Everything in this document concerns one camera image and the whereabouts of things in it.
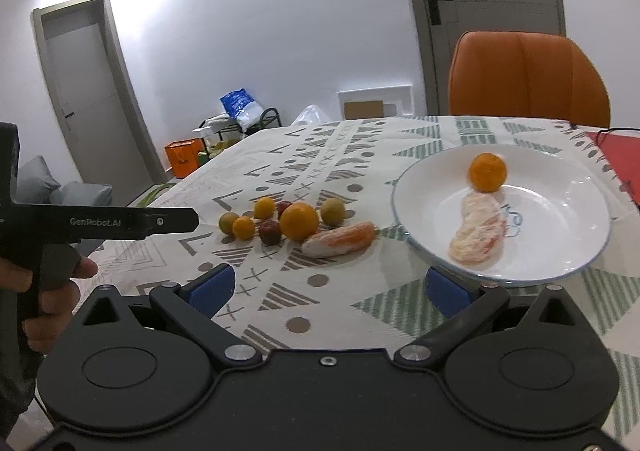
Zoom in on small orange tangerine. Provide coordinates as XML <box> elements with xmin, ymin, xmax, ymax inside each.
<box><xmin>232</xmin><ymin>216</ymin><xmax>256</xmax><ymax>241</ymax></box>

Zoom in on white plate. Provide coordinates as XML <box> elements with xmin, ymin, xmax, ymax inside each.
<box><xmin>391</xmin><ymin>145</ymin><xmax>614</xmax><ymax>288</ymax></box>

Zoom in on orange box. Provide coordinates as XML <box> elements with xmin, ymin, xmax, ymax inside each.
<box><xmin>164</xmin><ymin>138</ymin><xmax>206</xmax><ymax>180</ymax></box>

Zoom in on green floor mat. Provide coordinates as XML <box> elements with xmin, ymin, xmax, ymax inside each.
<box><xmin>127</xmin><ymin>182</ymin><xmax>177</xmax><ymax>208</ymax></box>

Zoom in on green bags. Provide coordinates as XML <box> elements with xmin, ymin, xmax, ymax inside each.
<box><xmin>197</xmin><ymin>140</ymin><xmax>237</xmax><ymax>165</ymax></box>

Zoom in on black door lock handle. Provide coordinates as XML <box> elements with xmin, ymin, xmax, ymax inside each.
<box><xmin>424</xmin><ymin>0</ymin><xmax>456</xmax><ymax>25</ymax></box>

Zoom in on black cable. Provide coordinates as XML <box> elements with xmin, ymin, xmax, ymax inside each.
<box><xmin>569</xmin><ymin>120</ymin><xmax>640</xmax><ymax>138</ymax></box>

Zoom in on orange chair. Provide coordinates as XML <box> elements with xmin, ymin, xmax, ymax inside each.
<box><xmin>447</xmin><ymin>30</ymin><xmax>612</xmax><ymax>128</ymax></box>

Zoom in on brown cardboard piece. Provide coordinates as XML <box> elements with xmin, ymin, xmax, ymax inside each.
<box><xmin>343</xmin><ymin>100</ymin><xmax>385</xmax><ymax>120</ymax></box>

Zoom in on black metal rack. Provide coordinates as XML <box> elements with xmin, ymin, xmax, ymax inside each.
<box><xmin>199</xmin><ymin>107</ymin><xmax>284</xmax><ymax>142</ymax></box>

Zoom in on grey door with small handle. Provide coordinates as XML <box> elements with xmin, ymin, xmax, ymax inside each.
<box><xmin>32</xmin><ymin>0</ymin><xmax>167</xmax><ymax>188</ymax></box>

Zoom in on blue and white bag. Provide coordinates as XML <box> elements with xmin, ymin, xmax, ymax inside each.
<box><xmin>219</xmin><ymin>88</ymin><xmax>264</xmax><ymax>130</ymax></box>

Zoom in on grey door with black lock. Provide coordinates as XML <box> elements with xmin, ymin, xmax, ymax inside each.
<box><xmin>396</xmin><ymin>0</ymin><xmax>569</xmax><ymax>116</ymax></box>

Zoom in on white foam packaging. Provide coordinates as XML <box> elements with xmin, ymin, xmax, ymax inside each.
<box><xmin>337</xmin><ymin>85</ymin><xmax>415</xmax><ymax>121</ymax></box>

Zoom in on red mat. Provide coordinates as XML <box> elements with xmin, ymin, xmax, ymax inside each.
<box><xmin>584</xmin><ymin>130</ymin><xmax>640</xmax><ymax>206</ymax></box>

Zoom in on person's left hand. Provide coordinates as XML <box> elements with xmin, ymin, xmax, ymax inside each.
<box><xmin>0</xmin><ymin>253</ymin><xmax>99</xmax><ymax>355</ymax></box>

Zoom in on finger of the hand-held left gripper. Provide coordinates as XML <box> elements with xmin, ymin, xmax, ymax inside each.
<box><xmin>144</xmin><ymin>207</ymin><xmax>200</xmax><ymax>235</ymax></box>

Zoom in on white plastic bag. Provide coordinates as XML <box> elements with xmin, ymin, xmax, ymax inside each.
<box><xmin>289</xmin><ymin>104</ymin><xmax>332</xmax><ymax>127</ymax></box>

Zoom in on orange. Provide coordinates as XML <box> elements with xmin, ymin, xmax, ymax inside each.
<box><xmin>467</xmin><ymin>153</ymin><xmax>508</xmax><ymax>193</ymax></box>
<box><xmin>279</xmin><ymin>202</ymin><xmax>319</xmax><ymax>242</ymax></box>

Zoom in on peeled orange segment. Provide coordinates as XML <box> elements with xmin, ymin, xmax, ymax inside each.
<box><xmin>448</xmin><ymin>192</ymin><xmax>507</xmax><ymax>266</ymax></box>
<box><xmin>301</xmin><ymin>221</ymin><xmax>377</xmax><ymax>259</ymax></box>

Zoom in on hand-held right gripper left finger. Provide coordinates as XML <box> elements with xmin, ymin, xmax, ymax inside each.
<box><xmin>75</xmin><ymin>262</ymin><xmax>264</xmax><ymax>373</ymax></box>

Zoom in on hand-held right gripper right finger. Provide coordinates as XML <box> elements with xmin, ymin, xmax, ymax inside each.
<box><xmin>394</xmin><ymin>266</ymin><xmax>577</xmax><ymax>373</ymax></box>

